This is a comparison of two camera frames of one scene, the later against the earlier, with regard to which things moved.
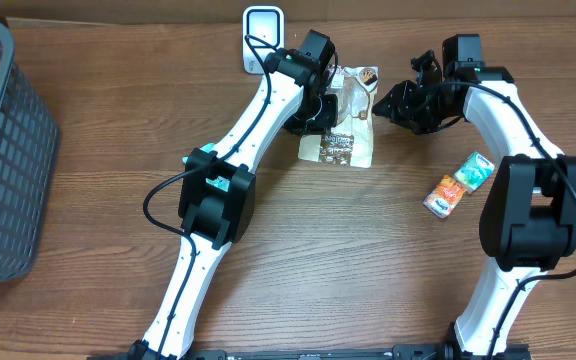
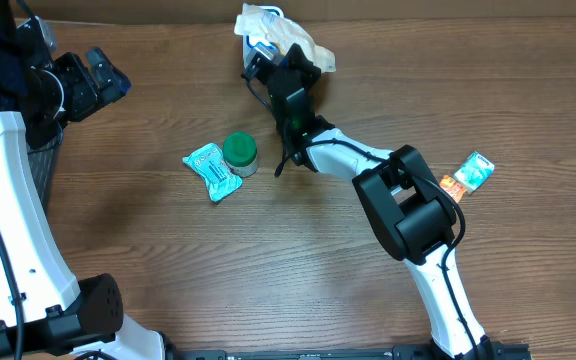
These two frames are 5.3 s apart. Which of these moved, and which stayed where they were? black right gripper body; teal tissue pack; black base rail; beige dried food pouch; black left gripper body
Moved: black right gripper body; beige dried food pouch; black left gripper body
Stayed: black base rail; teal tissue pack
